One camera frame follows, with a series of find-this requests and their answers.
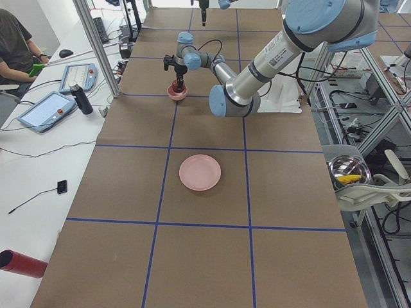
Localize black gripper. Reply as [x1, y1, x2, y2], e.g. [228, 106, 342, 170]
[163, 55, 187, 91]

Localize red apple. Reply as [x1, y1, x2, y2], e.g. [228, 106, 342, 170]
[171, 80, 185, 93]

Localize pink bowl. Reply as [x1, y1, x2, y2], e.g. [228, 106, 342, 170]
[167, 85, 188, 101]

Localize pink plate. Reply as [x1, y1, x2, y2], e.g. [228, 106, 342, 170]
[179, 154, 222, 191]

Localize steel bowl with corn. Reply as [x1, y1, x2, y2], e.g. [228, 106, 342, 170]
[328, 155, 372, 190]

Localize blue teach pendant far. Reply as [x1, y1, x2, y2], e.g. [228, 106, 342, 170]
[58, 64, 98, 94]

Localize blue teach pendant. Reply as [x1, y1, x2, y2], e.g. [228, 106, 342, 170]
[58, 64, 98, 94]
[17, 91, 76, 133]

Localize black keyboard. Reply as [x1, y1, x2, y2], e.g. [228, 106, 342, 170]
[93, 17, 109, 44]

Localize black water bottle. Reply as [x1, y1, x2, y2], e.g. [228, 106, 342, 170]
[69, 81, 93, 115]

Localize black computer mouse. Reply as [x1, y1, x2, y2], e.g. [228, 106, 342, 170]
[58, 49, 74, 58]

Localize blue teach pendant near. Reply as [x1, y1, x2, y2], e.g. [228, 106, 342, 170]
[17, 91, 76, 133]

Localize small black sensor box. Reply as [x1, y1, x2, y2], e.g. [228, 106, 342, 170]
[57, 180, 68, 194]

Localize seated person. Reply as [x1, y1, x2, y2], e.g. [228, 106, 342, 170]
[1, 9, 49, 98]

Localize brown paper table cover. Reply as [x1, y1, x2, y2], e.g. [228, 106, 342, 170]
[32, 8, 367, 307]

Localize red cardboard tube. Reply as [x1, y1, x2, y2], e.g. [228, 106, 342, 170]
[1, 250, 48, 278]

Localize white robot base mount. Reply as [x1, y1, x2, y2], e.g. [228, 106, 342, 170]
[258, 75, 302, 114]

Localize aluminium frame post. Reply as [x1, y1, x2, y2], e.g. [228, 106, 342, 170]
[73, 0, 120, 98]

